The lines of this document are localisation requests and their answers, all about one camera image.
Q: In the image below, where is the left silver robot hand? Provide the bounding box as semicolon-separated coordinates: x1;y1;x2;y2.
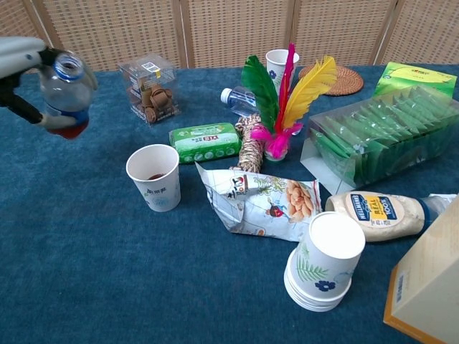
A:
0;35;98;126

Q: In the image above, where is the small dark soda bottle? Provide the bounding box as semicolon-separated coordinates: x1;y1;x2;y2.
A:
39;49;95;140

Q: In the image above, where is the paper cup with red liquid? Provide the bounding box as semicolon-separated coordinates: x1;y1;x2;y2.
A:
126;143;182;213

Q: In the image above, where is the clear plastic water bottle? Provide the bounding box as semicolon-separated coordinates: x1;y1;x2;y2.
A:
220;85;259;118

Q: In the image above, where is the paper cup with dark drink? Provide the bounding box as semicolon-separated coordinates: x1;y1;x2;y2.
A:
265;49;301;87

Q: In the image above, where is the mayonnaise squeeze bottle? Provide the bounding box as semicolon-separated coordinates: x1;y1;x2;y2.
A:
324;191;458;243

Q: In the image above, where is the clear box of brown snacks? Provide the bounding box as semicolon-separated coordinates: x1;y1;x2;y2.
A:
118;52;182;127

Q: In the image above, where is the green tissue pack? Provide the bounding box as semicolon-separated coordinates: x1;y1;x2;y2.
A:
169;123;242;165

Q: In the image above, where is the bamboo folding screen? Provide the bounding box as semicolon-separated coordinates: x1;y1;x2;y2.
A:
0;0;459;75

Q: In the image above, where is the blue table cloth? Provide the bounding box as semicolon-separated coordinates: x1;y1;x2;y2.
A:
0;64;459;344

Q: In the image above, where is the colourful feather shuttlecock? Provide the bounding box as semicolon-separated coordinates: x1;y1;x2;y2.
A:
240;42;338;162

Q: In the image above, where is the white nut snack bag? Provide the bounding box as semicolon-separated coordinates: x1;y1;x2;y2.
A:
194;161;321;243

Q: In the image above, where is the round woven rattan coaster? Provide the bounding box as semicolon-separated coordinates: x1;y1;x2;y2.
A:
298;64;365;97

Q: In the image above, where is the stack of upturned paper cups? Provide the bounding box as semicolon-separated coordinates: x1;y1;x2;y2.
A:
283;211;366;312

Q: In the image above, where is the clear box of green sachets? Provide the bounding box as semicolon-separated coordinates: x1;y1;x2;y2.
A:
299;84;459;196

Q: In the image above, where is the green yellow tissue box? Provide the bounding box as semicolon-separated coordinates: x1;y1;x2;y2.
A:
372;61;458;100

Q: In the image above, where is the orange cardboard box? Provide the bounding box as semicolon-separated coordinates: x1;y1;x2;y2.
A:
383;195;459;344

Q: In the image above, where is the bundle of twisted rope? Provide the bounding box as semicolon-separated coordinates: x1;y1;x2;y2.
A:
229;113;268;175

